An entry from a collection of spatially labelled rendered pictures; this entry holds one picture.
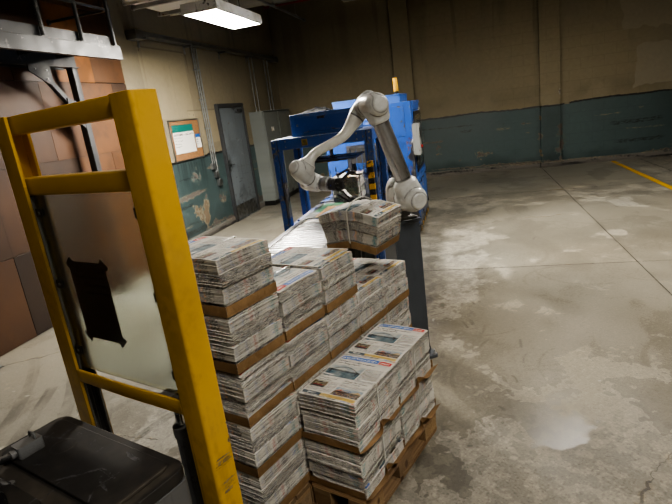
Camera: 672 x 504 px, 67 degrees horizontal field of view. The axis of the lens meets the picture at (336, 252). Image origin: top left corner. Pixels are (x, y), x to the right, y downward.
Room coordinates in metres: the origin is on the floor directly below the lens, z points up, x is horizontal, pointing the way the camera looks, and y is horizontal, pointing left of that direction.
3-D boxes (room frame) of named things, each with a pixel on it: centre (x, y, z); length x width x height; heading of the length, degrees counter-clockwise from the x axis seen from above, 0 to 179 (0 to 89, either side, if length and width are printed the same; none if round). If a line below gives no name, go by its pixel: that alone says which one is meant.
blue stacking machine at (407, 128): (7.62, -0.87, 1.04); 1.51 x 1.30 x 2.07; 164
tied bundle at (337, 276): (2.44, 0.15, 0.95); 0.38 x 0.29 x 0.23; 56
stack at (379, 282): (2.55, 0.08, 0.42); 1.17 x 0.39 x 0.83; 145
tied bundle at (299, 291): (2.20, 0.32, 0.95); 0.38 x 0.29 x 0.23; 55
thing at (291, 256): (2.45, 0.17, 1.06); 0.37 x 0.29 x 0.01; 56
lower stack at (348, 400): (2.19, -0.09, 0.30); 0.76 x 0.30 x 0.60; 145
